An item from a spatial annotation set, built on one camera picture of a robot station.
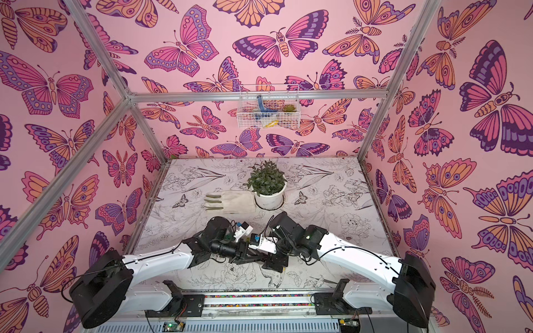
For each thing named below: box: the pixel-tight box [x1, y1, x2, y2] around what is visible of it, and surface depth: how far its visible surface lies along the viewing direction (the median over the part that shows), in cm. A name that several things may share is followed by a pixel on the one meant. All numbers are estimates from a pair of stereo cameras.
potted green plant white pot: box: [244, 159, 289, 211], surface depth 92 cm
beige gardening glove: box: [203, 190, 256, 215], surface depth 104 cm
